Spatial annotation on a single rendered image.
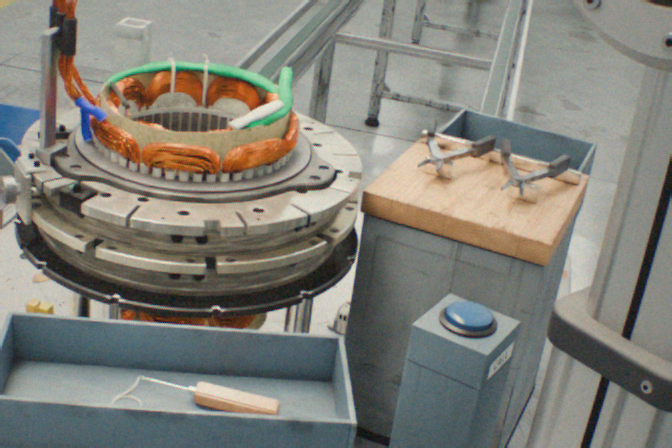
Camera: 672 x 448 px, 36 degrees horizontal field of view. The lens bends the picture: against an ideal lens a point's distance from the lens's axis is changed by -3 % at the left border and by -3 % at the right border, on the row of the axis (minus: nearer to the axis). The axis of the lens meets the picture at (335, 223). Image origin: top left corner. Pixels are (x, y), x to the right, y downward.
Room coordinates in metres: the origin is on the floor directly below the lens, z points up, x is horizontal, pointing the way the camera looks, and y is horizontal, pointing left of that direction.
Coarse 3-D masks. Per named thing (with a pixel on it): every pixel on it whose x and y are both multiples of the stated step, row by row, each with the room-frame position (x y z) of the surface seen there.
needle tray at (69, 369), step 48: (0, 336) 0.61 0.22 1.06; (48, 336) 0.65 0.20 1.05; (96, 336) 0.65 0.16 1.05; (144, 336) 0.66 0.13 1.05; (192, 336) 0.66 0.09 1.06; (240, 336) 0.67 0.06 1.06; (288, 336) 0.67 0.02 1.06; (336, 336) 0.68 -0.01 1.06; (0, 384) 0.59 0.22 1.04; (48, 384) 0.62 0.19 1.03; (96, 384) 0.63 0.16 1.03; (144, 384) 0.64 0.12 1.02; (192, 384) 0.65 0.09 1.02; (240, 384) 0.66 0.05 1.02; (288, 384) 0.67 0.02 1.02; (336, 384) 0.65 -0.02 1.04; (0, 432) 0.54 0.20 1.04; (48, 432) 0.55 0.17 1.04; (96, 432) 0.55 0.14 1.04; (144, 432) 0.56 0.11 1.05; (192, 432) 0.56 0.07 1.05; (240, 432) 0.56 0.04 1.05; (288, 432) 0.57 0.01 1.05; (336, 432) 0.57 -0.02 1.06
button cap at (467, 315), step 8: (456, 304) 0.79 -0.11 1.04; (464, 304) 0.79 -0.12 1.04; (472, 304) 0.79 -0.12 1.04; (480, 304) 0.79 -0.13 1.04; (448, 312) 0.78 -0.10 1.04; (456, 312) 0.77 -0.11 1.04; (464, 312) 0.78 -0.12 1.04; (472, 312) 0.78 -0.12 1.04; (480, 312) 0.78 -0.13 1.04; (488, 312) 0.78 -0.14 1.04; (448, 320) 0.77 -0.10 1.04; (456, 320) 0.77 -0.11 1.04; (464, 320) 0.76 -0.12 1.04; (472, 320) 0.77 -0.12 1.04; (480, 320) 0.77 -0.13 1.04; (488, 320) 0.77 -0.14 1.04; (464, 328) 0.76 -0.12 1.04; (472, 328) 0.76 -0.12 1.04; (480, 328) 0.76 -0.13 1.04; (488, 328) 0.77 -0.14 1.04
